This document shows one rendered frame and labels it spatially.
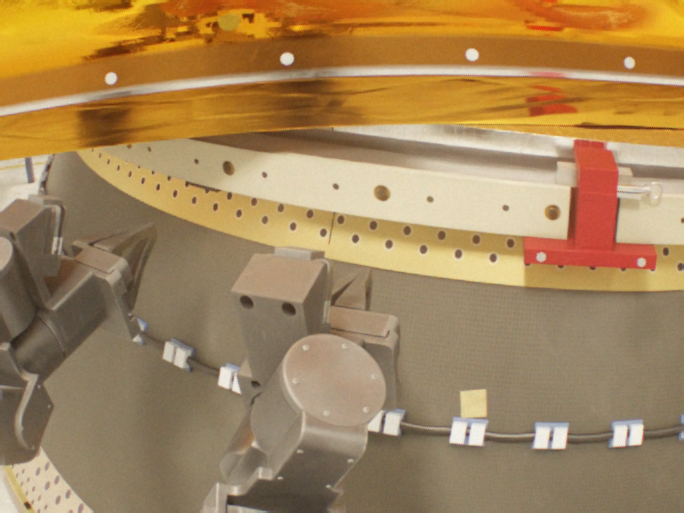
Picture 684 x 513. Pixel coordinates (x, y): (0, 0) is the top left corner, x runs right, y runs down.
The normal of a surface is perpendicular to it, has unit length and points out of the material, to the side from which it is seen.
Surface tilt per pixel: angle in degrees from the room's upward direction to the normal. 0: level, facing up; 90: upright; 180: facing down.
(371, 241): 62
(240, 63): 90
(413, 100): 90
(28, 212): 10
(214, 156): 90
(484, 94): 90
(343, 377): 31
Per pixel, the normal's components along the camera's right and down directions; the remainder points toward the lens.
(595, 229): -0.18, 0.48
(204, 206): -0.55, -0.06
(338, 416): 0.37, -0.62
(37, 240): 0.84, 0.22
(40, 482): -0.56, -0.41
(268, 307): -0.33, 0.61
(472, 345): -0.28, 0.00
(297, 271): -0.11, -0.78
